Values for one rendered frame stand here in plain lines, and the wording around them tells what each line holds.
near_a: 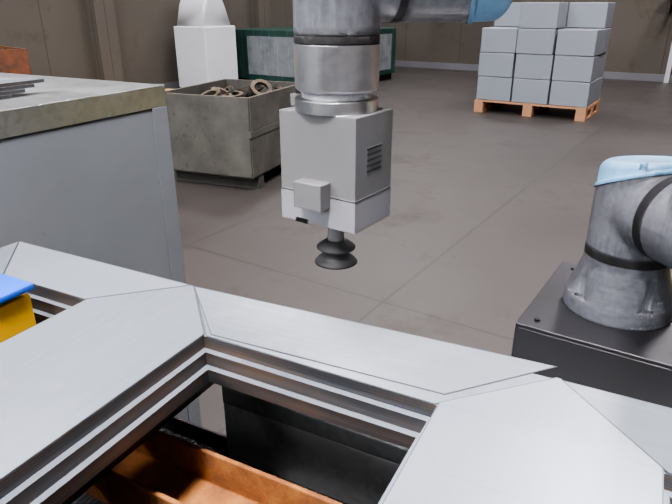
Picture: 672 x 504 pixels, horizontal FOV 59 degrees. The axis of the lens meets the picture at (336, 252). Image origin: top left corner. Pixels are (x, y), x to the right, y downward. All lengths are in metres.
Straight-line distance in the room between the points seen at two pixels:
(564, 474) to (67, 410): 0.42
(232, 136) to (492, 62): 4.10
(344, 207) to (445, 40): 12.15
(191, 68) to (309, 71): 8.65
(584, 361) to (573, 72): 6.41
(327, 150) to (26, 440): 0.35
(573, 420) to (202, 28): 8.59
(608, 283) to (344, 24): 0.56
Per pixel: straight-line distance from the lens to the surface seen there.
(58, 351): 0.68
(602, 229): 0.90
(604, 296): 0.91
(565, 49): 7.20
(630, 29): 11.72
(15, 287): 0.79
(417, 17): 0.55
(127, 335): 0.68
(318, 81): 0.51
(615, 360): 0.88
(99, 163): 1.13
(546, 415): 0.56
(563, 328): 0.90
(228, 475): 0.72
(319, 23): 0.51
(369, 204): 0.54
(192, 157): 4.30
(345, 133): 0.51
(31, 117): 1.04
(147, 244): 1.24
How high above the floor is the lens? 1.19
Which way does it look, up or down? 23 degrees down
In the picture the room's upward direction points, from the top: straight up
